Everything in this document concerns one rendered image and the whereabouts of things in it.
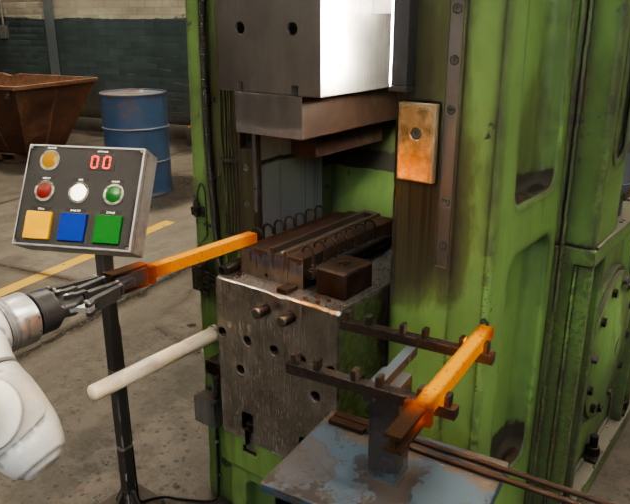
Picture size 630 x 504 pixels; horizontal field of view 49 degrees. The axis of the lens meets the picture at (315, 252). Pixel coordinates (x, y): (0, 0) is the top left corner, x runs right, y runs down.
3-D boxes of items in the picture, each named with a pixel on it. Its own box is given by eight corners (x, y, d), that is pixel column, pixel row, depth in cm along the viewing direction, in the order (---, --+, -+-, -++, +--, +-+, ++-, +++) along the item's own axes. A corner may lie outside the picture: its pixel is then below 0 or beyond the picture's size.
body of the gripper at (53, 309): (19, 329, 118) (66, 311, 125) (48, 343, 113) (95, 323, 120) (12, 289, 116) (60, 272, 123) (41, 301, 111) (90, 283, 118)
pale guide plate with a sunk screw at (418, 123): (431, 184, 149) (435, 105, 144) (395, 179, 154) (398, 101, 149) (436, 182, 151) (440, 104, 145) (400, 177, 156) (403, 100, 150)
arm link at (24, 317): (18, 361, 109) (51, 347, 114) (8, 309, 106) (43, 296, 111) (-13, 345, 114) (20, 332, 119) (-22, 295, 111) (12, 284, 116)
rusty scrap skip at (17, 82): (26, 172, 703) (14, 87, 675) (-96, 156, 781) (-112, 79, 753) (107, 151, 806) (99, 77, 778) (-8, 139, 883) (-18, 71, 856)
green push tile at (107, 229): (118, 244, 176) (122, 216, 177) (91, 242, 178) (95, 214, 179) (121, 245, 178) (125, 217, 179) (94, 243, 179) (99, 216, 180)
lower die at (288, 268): (303, 289, 164) (303, 256, 161) (240, 271, 175) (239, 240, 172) (393, 244, 195) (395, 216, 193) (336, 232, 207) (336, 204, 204)
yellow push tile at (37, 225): (47, 239, 180) (52, 211, 181) (21, 237, 182) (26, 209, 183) (50, 240, 182) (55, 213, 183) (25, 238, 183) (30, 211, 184)
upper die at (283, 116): (302, 140, 152) (302, 96, 149) (235, 131, 163) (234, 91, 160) (398, 118, 184) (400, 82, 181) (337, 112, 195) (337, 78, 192)
